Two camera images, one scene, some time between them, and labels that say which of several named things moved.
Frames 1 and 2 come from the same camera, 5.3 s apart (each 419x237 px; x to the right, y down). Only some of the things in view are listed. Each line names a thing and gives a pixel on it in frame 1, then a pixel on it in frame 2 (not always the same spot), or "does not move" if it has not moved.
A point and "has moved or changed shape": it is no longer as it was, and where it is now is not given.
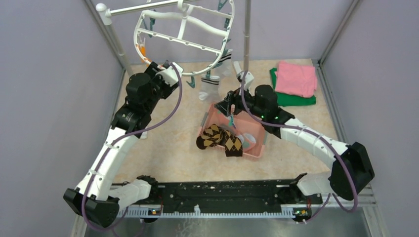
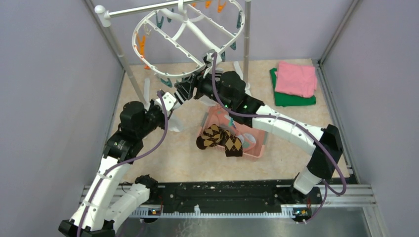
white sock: [210, 88] has moved or changed shape
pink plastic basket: [252, 135] does not move
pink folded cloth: [296, 80] does not move
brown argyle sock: [233, 144] does not move
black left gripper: [152, 69] -> [152, 106]
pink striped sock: [248, 140] does not move
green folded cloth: [285, 99] does not move
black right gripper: [233, 98] -> [197, 80]
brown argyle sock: [213, 136] does not move
